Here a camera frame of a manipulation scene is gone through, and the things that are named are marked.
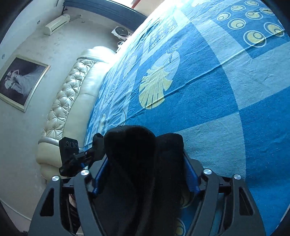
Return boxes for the black pants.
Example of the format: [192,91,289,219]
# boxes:
[94,126,186,235]

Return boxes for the dark blue left curtain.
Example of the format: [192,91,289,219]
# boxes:
[63,0,147,31]

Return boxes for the person's left hand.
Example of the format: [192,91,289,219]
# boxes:
[69,194,77,208]

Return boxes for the white padded headboard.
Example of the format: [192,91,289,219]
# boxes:
[36,46,115,180]

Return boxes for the blue patterned bedspread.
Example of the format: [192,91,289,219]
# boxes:
[83,1,289,235]

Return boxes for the white round fan heater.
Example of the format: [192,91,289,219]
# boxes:
[111,26,132,41]

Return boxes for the framed black-white picture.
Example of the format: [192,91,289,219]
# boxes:
[1,55,51,112]

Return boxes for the white wall air conditioner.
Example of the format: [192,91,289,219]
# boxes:
[43,14,70,36]

